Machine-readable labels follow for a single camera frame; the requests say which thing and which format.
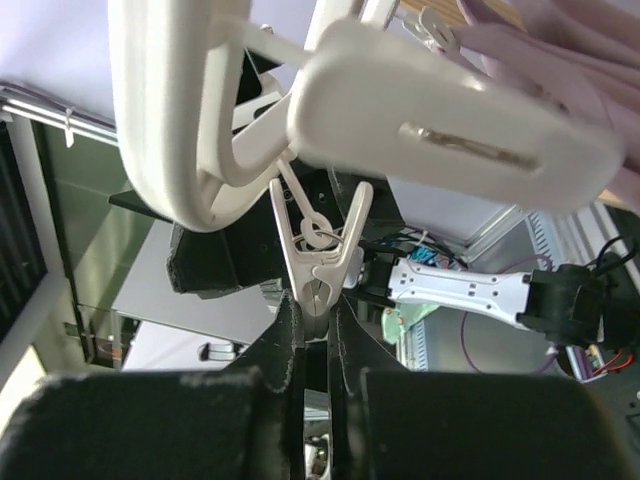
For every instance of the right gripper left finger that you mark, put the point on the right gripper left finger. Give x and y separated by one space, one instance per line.
244 421

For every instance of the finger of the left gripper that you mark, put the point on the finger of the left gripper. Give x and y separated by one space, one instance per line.
248 252

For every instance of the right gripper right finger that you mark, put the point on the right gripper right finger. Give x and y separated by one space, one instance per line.
388 422

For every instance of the white clothes peg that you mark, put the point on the white clothes peg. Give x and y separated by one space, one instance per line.
319 259

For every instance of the lilac sock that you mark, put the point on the lilac sock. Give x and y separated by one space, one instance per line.
560 60

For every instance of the white plastic sock hanger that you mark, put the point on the white plastic sock hanger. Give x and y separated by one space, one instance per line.
176 68

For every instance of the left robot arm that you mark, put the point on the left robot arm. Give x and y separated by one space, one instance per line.
571 305

